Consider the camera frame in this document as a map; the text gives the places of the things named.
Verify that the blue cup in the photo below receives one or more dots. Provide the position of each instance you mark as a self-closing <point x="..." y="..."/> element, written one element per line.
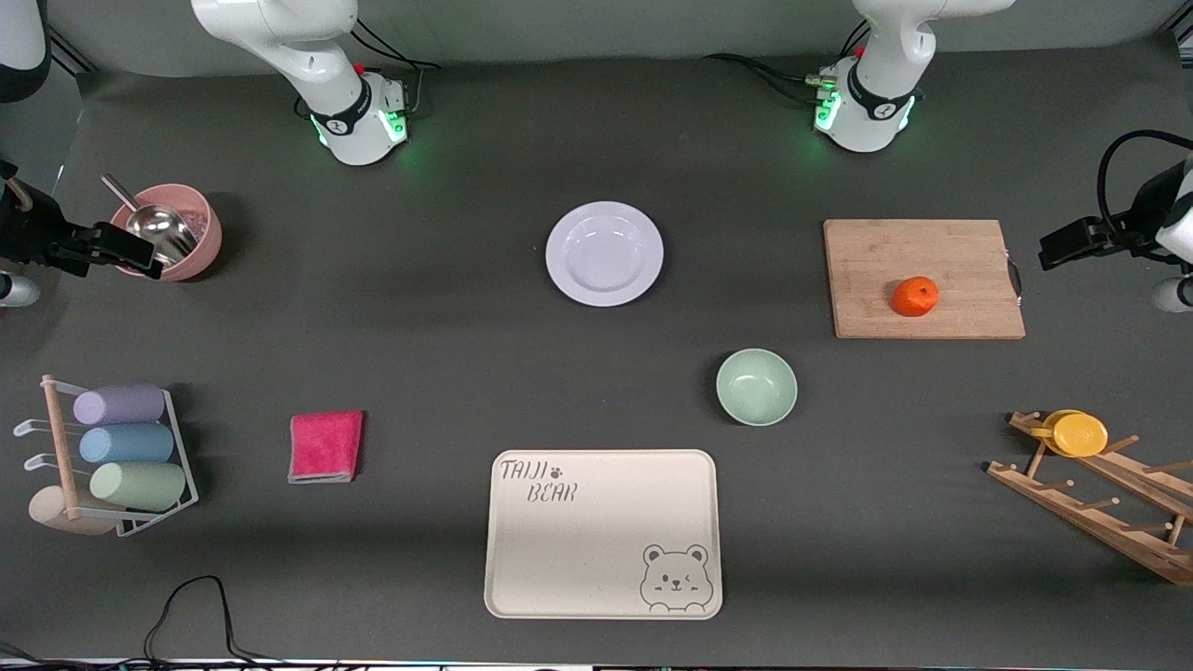
<point x="126" y="444"/>

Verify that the yellow cup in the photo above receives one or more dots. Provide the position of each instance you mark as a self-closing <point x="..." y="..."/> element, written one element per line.
<point x="1079" y="435"/>

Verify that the beige cup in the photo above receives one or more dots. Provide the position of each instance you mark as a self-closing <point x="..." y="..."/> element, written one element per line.
<point x="47" y="508"/>

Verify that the purple cup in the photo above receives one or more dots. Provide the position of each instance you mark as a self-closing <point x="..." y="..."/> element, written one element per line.
<point x="119" y="404"/>

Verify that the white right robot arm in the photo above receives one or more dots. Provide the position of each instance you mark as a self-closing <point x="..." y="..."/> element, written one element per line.
<point x="335" y="112"/>

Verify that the pale green bowl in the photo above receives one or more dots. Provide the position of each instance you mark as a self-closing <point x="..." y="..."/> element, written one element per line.
<point x="756" y="387"/>

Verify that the wooden peg rack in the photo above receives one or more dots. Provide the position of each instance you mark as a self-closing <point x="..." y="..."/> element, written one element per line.
<point x="1072" y="508"/>

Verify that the wooden cutting board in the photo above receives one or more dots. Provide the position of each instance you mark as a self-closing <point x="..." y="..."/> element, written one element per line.
<point x="913" y="252"/>

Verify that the wooden rack dowel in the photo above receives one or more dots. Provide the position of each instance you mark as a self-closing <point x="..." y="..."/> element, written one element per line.
<point x="58" y="429"/>

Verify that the beige bear print tray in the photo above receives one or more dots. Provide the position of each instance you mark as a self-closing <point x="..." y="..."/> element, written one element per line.
<point x="596" y="540"/>

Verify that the dark grey table mat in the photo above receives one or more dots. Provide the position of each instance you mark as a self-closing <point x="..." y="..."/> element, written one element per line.
<point x="466" y="354"/>

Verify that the orange fruit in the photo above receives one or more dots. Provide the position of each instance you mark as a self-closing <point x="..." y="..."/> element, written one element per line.
<point x="915" y="296"/>

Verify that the beige background object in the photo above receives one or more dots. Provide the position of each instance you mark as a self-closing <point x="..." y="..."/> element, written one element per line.
<point x="19" y="194"/>

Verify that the pink folded cloth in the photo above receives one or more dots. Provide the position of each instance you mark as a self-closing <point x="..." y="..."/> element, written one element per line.
<point x="326" y="445"/>

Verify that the metal scoop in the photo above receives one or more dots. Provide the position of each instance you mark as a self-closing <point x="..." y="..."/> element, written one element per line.
<point x="157" y="224"/>

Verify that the green cup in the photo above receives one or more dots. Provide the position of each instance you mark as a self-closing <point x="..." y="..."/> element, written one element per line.
<point x="140" y="485"/>

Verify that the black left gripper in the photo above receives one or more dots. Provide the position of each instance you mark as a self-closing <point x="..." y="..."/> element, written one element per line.
<point x="1133" y="216"/>

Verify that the white round plate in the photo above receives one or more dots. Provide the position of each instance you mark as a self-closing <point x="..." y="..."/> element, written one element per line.
<point x="604" y="253"/>

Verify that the pink bowl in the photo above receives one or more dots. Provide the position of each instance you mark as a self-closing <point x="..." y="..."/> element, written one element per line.
<point x="207" y="242"/>

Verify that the black frame bar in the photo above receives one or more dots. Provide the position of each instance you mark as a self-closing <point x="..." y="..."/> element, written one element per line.
<point x="70" y="51"/>

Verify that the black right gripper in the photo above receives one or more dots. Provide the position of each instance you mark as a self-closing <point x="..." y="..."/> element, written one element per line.
<point x="20" y="233"/>

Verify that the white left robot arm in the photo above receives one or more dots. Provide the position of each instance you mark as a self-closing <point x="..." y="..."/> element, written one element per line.
<point x="876" y="112"/>

